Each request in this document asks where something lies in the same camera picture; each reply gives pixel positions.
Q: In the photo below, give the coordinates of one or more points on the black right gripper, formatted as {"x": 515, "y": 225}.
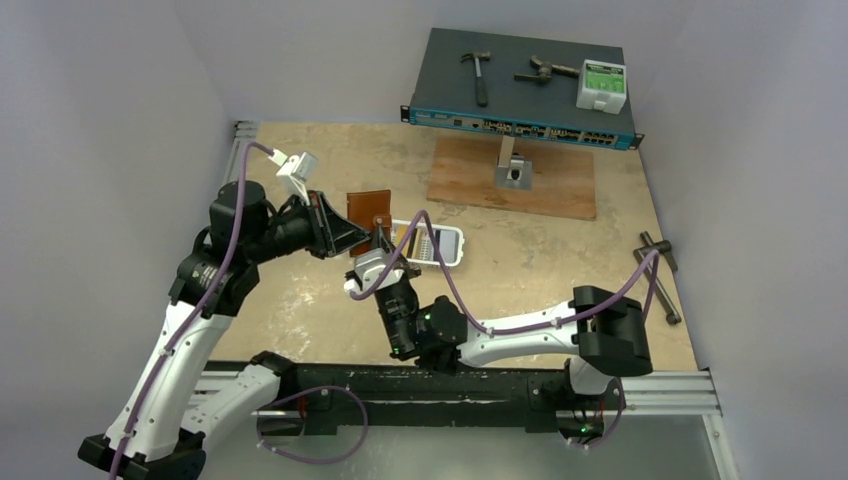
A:
{"x": 412, "y": 271}

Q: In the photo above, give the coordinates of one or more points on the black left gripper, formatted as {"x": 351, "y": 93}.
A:
{"x": 330, "y": 232}

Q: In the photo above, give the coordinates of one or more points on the brown leather card holder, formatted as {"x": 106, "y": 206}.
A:
{"x": 369, "y": 210}

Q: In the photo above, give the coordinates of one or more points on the white plastic basket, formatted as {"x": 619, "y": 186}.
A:
{"x": 434, "y": 262}

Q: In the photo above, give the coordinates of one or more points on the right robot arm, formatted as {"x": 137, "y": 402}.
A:
{"x": 603, "y": 332}

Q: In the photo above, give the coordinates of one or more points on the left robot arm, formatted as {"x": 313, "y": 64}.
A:
{"x": 151, "y": 438}

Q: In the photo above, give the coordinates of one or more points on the gold striped credit card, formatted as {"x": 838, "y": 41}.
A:
{"x": 419, "y": 247}

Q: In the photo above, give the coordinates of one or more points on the white credit card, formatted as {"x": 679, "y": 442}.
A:
{"x": 449, "y": 242}

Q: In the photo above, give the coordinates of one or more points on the plywood base board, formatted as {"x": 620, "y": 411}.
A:
{"x": 537, "y": 179}

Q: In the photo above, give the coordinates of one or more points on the small hammer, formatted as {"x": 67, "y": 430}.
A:
{"x": 481, "y": 93}

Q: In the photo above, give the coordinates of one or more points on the white green electrical module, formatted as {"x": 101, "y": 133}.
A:
{"x": 602, "y": 86}

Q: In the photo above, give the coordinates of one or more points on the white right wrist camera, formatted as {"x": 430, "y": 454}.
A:
{"x": 371, "y": 272}

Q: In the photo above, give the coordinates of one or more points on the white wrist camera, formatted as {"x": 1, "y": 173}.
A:
{"x": 371, "y": 272}
{"x": 294, "y": 171}

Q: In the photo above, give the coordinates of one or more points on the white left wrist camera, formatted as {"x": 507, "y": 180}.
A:
{"x": 294, "y": 171}

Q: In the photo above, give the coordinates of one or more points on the aluminium frame rail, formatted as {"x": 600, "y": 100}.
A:
{"x": 244, "y": 132}

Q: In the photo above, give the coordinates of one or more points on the silver metal stand bracket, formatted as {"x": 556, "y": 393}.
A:
{"x": 512, "y": 170}

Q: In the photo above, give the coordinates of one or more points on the metal T-handle tool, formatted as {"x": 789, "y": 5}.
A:
{"x": 664, "y": 249}

